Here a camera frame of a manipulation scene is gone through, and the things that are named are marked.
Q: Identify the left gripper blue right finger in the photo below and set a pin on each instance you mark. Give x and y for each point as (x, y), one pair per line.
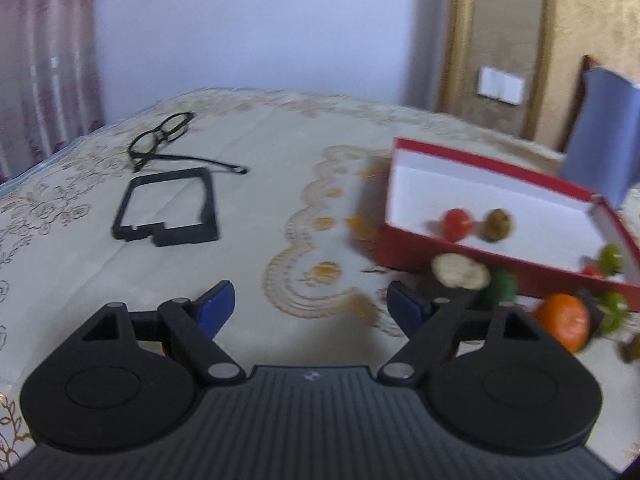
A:
(435, 323)

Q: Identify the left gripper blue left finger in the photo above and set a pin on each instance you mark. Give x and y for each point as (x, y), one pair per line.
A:
(190, 327)

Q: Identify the small green cucumber piece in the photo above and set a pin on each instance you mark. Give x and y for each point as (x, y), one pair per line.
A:
(503, 287)

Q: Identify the red cherry tomato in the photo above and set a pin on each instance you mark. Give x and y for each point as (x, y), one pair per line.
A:
(592, 271)
(457, 224)

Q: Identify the orange mandarin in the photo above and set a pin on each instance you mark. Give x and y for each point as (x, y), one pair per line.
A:
(566, 318)

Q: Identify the green tomato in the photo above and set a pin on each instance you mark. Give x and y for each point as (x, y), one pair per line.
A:
(613, 305)
(610, 260)

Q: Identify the lace embroidered tablecloth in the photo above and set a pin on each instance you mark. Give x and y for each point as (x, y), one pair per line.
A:
(87, 391)

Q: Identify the red shallow cardboard box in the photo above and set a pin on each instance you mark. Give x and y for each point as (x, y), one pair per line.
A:
(554, 236)

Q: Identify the black eyeglasses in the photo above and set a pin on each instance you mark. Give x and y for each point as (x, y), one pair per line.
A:
(145, 147)

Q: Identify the blue electric kettle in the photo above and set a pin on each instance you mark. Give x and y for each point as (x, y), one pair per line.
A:
(603, 151)

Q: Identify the pink patterned curtain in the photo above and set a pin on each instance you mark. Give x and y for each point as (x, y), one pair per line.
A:
(50, 86)

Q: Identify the black rectangular frame left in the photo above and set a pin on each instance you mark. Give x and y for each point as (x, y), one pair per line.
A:
(171, 208)

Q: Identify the white wall switch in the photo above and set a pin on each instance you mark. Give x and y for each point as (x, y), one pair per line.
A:
(500, 86)

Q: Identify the gold picture frame moulding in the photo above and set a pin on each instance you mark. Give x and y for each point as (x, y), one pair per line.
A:
(513, 36)

